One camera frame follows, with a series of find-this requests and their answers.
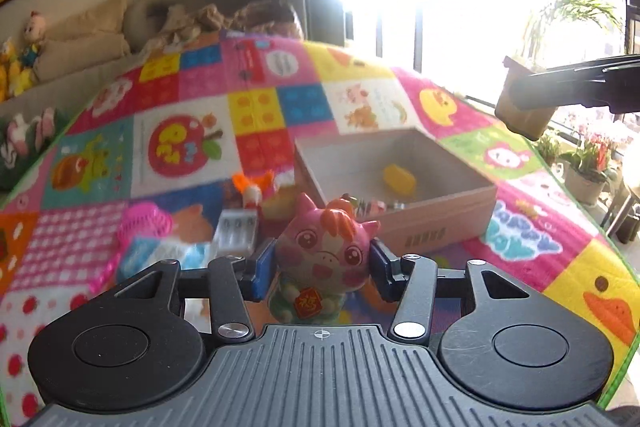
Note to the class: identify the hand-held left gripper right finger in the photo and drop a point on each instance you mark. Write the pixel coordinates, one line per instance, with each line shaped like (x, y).
(382, 274)

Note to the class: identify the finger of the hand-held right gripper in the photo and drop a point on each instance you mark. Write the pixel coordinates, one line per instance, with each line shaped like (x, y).
(620, 62)
(590, 89)

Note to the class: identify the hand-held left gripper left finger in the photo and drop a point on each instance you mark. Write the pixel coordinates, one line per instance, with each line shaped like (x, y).
(261, 272)

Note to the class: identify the pink pig toy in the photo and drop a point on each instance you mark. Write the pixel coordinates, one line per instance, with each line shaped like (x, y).
(325, 252)

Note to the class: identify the cardboard box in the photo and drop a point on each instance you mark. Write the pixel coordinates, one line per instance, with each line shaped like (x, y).
(435, 217)

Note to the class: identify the blue tissue packet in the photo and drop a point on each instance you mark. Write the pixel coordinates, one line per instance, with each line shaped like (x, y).
(165, 254)

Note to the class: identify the pink plastic strainer basket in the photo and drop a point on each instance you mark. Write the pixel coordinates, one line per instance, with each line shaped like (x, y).
(145, 219)

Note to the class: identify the clear battery pack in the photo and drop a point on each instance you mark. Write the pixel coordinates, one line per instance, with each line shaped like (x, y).
(235, 232)

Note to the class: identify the red multicoloured small toy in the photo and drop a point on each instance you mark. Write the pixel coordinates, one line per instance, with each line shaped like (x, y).
(375, 206)

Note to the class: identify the pale yellow toy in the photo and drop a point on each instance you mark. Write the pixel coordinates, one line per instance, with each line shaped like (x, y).
(280, 204)

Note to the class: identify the small potted plant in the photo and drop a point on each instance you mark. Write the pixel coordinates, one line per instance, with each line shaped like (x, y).
(550, 149)

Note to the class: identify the orange fox toy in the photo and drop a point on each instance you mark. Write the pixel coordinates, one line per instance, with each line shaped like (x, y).
(250, 192)

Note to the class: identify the potted flowering plant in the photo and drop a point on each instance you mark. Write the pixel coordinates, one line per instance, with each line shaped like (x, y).
(585, 187)

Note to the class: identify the yellow plastic toy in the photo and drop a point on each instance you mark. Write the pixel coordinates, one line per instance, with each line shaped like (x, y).
(399, 178)

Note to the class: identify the colourful patchwork play mat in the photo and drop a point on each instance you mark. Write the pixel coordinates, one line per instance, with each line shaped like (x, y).
(165, 187)

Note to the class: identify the window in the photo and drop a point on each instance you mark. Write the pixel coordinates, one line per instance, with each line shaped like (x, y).
(420, 47)

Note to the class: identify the crumpled brown cloth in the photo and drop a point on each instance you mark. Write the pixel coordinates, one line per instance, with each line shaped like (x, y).
(220, 19)

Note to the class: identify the beige covered sofa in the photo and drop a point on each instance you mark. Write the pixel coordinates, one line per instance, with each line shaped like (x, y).
(65, 92)

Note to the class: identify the green pink floral cushion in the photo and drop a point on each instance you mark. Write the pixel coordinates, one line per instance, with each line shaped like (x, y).
(25, 142)

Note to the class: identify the grey neck pillow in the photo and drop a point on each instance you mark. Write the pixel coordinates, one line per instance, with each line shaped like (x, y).
(142, 24)

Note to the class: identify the beige cushion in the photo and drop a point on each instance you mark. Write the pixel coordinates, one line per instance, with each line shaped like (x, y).
(85, 37)

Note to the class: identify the plush doll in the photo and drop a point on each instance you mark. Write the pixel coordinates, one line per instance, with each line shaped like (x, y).
(32, 39)

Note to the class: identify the yellow duck plush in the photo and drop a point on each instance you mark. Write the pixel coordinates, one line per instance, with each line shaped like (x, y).
(7, 57)

